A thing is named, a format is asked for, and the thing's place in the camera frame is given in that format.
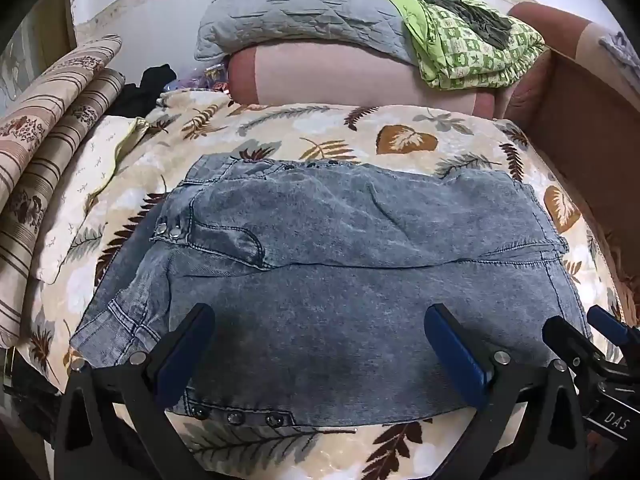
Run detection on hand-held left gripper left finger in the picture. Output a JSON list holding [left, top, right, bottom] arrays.
[[54, 303, 216, 480]]

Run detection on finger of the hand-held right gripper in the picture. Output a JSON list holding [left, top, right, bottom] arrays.
[[542, 315, 610, 392], [587, 305, 640, 358]]

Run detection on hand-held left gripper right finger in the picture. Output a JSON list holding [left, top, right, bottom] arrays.
[[423, 303, 589, 480]]

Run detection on blue denim pants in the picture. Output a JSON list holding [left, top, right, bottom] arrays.
[[69, 154, 594, 429]]

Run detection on dark object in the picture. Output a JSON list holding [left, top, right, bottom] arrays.
[[1, 346, 66, 441]]

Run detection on cream small-print pillow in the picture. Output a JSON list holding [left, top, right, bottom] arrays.
[[37, 115, 152, 286]]

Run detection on striped floral cushion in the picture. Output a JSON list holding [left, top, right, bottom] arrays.
[[0, 34, 123, 211], [0, 67, 127, 349]]

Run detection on leaf print blanket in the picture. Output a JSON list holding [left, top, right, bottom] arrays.
[[20, 87, 627, 480]]

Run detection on black cloth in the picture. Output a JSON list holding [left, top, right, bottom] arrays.
[[105, 64, 179, 119]]

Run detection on colourful packets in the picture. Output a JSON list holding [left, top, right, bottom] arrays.
[[172, 61, 232, 95]]

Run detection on pink bolster cushion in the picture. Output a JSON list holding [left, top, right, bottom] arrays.
[[227, 40, 507, 122]]

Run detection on green patterned cloth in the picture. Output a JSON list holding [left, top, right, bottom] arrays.
[[375, 0, 549, 92]]

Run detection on grey quilted pillow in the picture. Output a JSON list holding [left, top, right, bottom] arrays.
[[194, 0, 419, 64]]

